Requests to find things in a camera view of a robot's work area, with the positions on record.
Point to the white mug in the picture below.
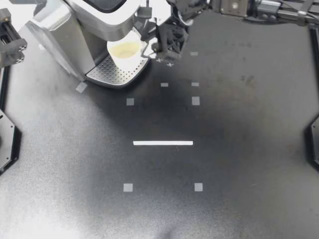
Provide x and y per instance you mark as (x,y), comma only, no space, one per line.
(124,51)

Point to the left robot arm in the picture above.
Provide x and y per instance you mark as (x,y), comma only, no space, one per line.
(12,42)

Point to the silver and black coffee machine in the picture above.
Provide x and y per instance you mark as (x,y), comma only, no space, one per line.
(62,37)

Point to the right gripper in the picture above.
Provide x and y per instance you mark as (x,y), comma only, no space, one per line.
(173,39)

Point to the black hexagonal mounting plate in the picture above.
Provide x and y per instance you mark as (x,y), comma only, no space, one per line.
(313,144)
(8,144)

